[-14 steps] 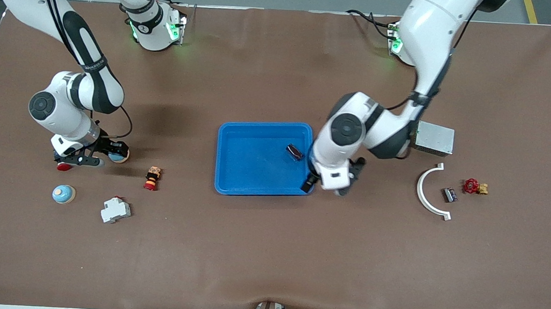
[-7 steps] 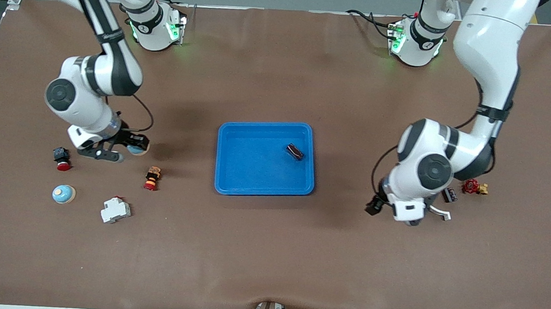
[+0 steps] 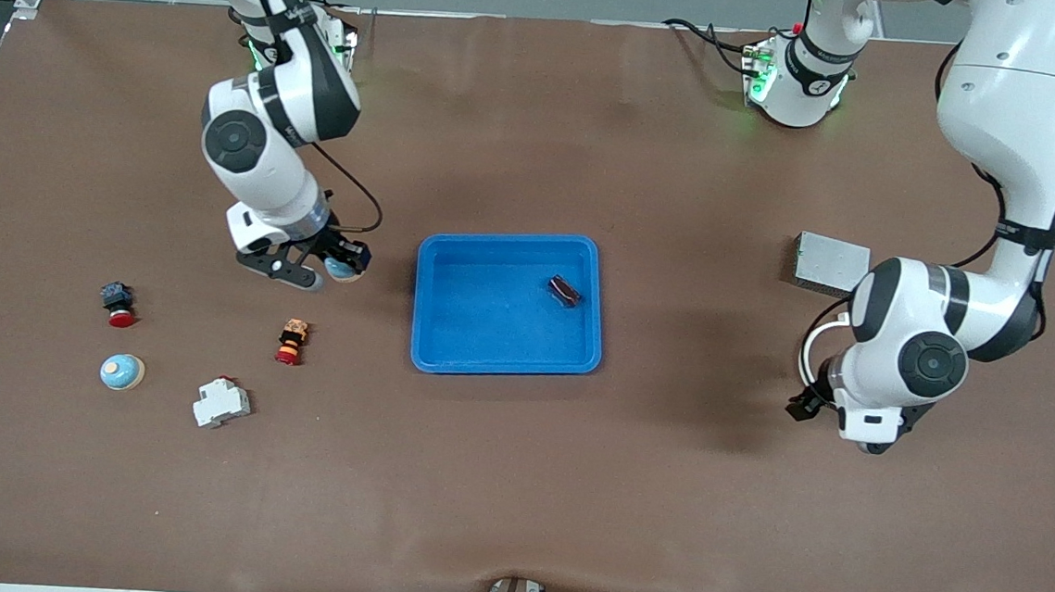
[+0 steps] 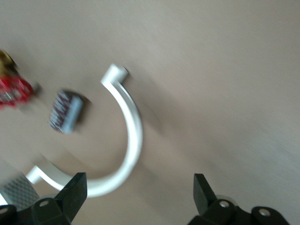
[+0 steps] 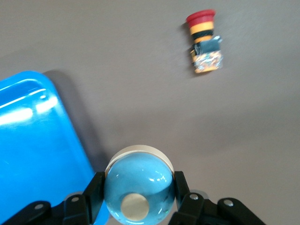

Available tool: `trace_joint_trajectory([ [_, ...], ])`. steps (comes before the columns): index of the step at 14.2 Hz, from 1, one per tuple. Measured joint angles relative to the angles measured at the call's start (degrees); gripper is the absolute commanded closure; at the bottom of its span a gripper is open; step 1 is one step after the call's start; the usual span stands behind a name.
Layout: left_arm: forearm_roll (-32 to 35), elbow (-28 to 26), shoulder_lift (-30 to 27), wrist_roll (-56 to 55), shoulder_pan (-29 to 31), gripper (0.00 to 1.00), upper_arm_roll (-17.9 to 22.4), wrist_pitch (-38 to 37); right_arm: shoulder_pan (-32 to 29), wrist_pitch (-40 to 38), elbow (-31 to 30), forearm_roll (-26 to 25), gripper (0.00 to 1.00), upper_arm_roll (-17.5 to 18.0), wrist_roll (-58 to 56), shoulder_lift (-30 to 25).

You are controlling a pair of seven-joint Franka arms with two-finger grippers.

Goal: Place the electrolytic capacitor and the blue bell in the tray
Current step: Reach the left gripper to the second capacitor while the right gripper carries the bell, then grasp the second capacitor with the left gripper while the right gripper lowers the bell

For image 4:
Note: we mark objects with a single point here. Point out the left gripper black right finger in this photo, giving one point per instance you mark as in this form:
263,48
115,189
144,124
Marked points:
206,206

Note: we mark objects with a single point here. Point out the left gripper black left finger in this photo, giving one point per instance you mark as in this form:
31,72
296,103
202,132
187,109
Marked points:
70,201

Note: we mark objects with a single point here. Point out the small black connector block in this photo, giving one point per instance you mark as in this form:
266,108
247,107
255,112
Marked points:
66,112

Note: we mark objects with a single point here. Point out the red handwheel brass valve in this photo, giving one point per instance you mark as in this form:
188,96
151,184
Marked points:
14,91

